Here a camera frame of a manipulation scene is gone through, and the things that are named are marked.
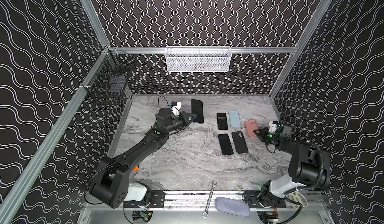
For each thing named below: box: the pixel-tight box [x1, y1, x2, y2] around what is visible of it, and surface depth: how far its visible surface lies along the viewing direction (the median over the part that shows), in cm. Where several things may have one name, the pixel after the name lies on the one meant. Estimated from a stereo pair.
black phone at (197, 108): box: [191, 99, 204, 124], surface depth 83 cm
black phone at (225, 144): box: [218, 133, 234, 156], surface depth 96 cm
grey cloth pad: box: [215, 196, 250, 218], surface depth 72 cm
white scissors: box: [286, 191, 308, 209], surface depth 76 cm
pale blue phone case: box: [228, 110, 242, 129], surface depth 109 cm
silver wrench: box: [202, 180, 217, 219], surface depth 76 cm
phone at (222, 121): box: [216, 112, 228, 130], surface depth 105 cm
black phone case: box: [231, 131, 249, 154], surface depth 97 cm
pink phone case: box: [245, 119, 259, 138], surface depth 102 cm
